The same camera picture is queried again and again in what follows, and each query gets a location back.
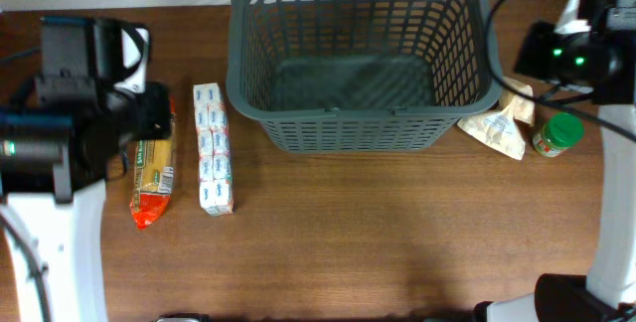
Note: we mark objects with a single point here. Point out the green lidded glass jar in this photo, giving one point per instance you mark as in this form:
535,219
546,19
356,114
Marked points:
558,134

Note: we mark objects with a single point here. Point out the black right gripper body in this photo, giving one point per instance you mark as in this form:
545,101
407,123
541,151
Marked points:
551,54

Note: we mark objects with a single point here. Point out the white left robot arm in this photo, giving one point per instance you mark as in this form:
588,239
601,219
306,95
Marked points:
60,129

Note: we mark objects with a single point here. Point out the white beige food bag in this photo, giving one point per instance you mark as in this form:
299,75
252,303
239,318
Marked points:
498,128

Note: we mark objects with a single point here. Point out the spaghetti packet with red ends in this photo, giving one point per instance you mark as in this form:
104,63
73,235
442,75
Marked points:
154,172

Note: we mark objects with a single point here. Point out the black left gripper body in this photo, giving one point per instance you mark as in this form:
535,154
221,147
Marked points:
149,113

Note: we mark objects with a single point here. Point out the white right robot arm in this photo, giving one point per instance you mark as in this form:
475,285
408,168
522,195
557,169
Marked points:
607,292

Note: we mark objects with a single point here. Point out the grey plastic basket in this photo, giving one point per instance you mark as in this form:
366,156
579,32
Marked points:
359,75

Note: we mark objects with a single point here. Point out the Kleenex tissue multipack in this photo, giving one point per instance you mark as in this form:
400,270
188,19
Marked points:
215,165

